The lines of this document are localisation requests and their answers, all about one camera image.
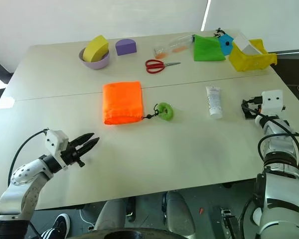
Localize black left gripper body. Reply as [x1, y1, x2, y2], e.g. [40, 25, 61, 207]
[61, 141, 87, 168]

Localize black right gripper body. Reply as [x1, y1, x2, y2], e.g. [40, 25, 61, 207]
[251, 102, 264, 119]

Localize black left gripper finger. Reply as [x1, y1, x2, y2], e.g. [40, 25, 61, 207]
[73, 132, 95, 148]
[80, 136, 101, 158]

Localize orange drawstring bag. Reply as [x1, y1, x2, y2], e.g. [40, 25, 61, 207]
[102, 80, 144, 125]

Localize green ring toy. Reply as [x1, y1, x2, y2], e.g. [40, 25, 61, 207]
[156, 102, 174, 122]

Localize white cream tube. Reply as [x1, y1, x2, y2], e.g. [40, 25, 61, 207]
[205, 86, 224, 119]

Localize yellow storage bin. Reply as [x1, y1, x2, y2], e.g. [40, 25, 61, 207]
[228, 38, 278, 73]

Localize white box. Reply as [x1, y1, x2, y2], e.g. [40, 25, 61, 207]
[233, 34, 261, 55]

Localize black shoe white stripes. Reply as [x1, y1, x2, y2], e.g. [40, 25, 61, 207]
[41, 213, 71, 239]

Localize grey rounded shape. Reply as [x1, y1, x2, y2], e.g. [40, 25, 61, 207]
[93, 199, 137, 232]
[161, 191, 196, 237]

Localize purple bowl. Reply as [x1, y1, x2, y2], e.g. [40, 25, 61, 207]
[79, 47, 111, 70]

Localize clear plastic tube orange contents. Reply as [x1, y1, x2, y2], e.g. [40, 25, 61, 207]
[168, 35, 194, 53]
[153, 45, 170, 59]

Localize yellow foam block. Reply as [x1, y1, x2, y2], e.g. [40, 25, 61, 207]
[82, 35, 110, 63]

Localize purple foam block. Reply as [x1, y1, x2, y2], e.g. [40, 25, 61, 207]
[115, 38, 138, 57]

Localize black floor device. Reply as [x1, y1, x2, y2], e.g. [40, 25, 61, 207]
[220, 208, 240, 239]

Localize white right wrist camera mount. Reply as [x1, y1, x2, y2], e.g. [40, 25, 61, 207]
[260, 89, 287, 116]

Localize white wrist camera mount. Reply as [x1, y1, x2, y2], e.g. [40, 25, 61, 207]
[260, 89, 287, 116]
[44, 129, 70, 170]

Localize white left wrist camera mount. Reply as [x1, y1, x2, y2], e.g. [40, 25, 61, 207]
[44, 129, 70, 170]

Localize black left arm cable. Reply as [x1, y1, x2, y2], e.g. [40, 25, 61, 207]
[7, 128, 50, 186]

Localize green cloth bag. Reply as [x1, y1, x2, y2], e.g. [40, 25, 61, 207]
[193, 34, 226, 62]

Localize white floor cable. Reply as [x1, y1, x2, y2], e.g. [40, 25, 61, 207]
[79, 208, 95, 231]

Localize red handled scissors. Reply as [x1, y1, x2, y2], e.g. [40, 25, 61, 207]
[145, 59, 181, 74]

